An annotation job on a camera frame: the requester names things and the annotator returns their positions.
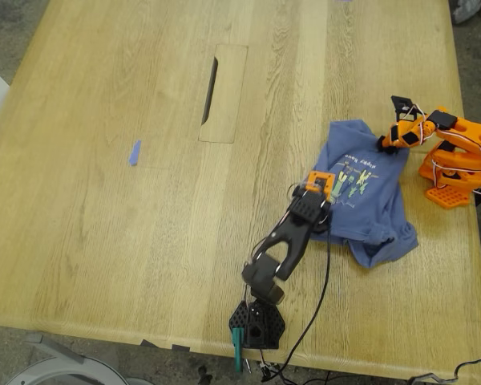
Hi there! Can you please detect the gray round plastic stool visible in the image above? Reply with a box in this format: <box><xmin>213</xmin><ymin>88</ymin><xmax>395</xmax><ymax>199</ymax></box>
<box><xmin>6</xmin><ymin>332</ymin><xmax>153</xmax><ymax>385</ymax></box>

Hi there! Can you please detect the gray white bag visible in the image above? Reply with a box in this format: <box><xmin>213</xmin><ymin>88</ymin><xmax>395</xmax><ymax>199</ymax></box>
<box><xmin>451</xmin><ymin>0</ymin><xmax>481</xmax><ymax>25</ymax></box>

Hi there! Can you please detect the long blue tape strip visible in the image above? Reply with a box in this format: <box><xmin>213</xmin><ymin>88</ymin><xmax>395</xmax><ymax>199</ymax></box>
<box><xmin>127</xmin><ymin>140</ymin><xmax>142</xmax><ymax>167</ymax></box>

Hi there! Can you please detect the wooden table cable hatch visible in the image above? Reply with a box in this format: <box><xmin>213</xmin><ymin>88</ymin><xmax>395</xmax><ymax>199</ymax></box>
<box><xmin>198</xmin><ymin>43</ymin><xmax>249</xmax><ymax>144</ymax></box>

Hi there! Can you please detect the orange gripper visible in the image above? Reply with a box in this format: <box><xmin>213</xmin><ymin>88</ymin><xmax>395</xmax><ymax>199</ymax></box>
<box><xmin>375</xmin><ymin>118</ymin><xmax>436</xmax><ymax>156</ymax></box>

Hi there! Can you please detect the blue printed T-shirt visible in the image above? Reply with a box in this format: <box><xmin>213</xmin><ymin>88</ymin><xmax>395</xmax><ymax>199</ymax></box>
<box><xmin>309</xmin><ymin>119</ymin><xmax>420</xmax><ymax>270</ymax></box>

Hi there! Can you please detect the gray cable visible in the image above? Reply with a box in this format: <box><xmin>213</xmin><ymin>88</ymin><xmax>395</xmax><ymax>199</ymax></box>
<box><xmin>408</xmin><ymin>359</ymin><xmax>481</xmax><ymax>385</ymax></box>

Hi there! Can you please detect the green table clamp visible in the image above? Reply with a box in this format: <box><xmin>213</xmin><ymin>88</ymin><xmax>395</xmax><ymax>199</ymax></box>
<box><xmin>228</xmin><ymin>326</ymin><xmax>245</xmax><ymax>373</ymax></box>

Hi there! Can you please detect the orange camera mount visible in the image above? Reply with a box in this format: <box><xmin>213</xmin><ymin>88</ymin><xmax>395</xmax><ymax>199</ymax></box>
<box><xmin>304</xmin><ymin>170</ymin><xmax>337</xmax><ymax>201</ymax></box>

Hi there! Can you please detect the black cable bundle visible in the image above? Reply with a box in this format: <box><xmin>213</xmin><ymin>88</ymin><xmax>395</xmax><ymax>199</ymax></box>
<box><xmin>258</xmin><ymin>348</ymin><xmax>333</xmax><ymax>385</ymax></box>

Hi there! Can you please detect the long black camera cable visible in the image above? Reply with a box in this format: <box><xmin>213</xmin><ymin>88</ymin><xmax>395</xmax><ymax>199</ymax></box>
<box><xmin>270</xmin><ymin>208</ymin><xmax>333</xmax><ymax>380</ymax></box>

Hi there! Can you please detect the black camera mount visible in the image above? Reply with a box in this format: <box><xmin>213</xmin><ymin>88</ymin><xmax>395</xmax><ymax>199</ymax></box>
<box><xmin>390</xmin><ymin>95</ymin><xmax>418</xmax><ymax>120</ymax></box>

